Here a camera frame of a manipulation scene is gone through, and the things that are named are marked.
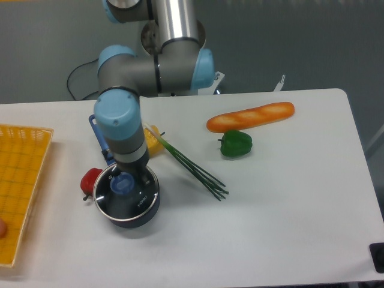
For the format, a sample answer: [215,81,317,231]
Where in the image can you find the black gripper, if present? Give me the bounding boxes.
[103,149,151,185]

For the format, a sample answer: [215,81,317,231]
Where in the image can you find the glass lid blue knob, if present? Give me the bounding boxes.
[93,163,159,222]

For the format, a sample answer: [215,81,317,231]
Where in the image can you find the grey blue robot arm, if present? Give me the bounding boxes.
[94,1,215,184]

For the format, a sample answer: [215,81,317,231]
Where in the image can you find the yellow bell pepper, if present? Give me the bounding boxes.
[143,125,164,158]

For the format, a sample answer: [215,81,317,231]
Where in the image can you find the red bell pepper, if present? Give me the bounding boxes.
[80,168,103,201]

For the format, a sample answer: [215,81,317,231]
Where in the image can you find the green onion stalks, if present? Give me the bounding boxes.
[143,122,229,201]

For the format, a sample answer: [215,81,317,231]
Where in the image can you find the green bell pepper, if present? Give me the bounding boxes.
[220,130,253,157]

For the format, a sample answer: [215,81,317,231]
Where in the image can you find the yellow wicker basket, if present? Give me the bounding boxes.
[1,124,54,268]

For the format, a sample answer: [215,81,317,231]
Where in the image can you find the orange baguette bread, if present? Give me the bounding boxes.
[206,102,295,133]

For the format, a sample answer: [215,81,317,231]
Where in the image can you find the black object at table edge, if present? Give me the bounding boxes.
[369,242,384,274]

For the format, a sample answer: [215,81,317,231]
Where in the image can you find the blue saucepan with handle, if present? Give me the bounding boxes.
[88,114,161,229]

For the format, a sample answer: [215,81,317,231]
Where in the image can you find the black cable on floor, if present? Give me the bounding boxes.
[66,58,100,101]

